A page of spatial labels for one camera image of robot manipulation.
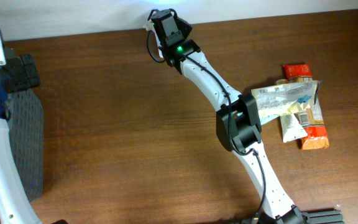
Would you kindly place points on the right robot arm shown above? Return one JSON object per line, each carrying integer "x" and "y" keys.
{"x": 238, "y": 125}

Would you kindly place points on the white hair product tube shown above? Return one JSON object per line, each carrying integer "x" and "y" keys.
{"x": 291, "y": 127}

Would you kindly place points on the teal snack pouch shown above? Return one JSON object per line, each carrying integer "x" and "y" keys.
{"x": 266, "y": 119}

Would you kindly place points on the orange pasta packet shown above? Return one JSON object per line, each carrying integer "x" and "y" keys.
{"x": 311, "y": 119}

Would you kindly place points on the cream snack bag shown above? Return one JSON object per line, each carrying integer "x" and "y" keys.
{"x": 267, "y": 98}

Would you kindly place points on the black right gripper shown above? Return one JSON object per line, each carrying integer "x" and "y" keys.
{"x": 169, "y": 23}

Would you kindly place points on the grey plastic mesh basket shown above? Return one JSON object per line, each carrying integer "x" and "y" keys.
{"x": 26, "y": 135}

